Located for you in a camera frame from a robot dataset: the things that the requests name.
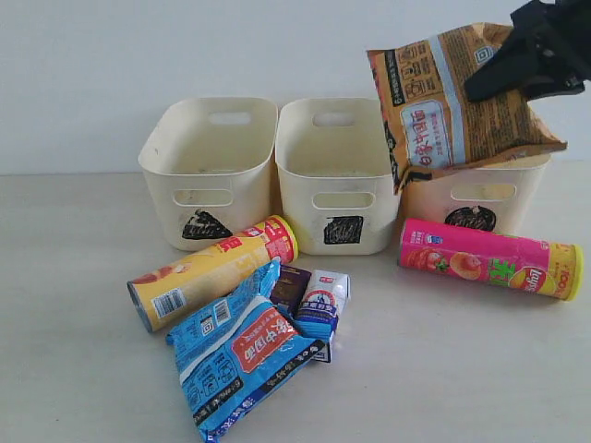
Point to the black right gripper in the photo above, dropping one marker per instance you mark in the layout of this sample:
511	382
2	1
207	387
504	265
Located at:
547	54

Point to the orange noodle packet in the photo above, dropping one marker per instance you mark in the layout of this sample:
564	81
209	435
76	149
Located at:
430	126

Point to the white blue milk carton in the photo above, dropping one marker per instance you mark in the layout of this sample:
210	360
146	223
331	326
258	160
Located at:
322	307

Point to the purple small carton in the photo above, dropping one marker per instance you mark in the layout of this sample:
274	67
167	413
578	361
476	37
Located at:
290	288

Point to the blue noodle packet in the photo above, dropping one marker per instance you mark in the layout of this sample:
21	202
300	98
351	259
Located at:
236	351

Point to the cream bin with circle mark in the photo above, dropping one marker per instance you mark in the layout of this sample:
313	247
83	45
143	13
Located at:
494	198

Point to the pink Lay's chips can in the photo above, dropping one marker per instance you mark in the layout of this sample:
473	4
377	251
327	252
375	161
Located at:
519	263

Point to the cream bin with square mark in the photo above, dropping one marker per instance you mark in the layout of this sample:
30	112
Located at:
335	176

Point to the cream bin with triangle mark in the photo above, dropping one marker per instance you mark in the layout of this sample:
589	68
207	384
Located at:
207	165

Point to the yellow chips can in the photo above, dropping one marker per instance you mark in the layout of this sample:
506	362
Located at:
170	292

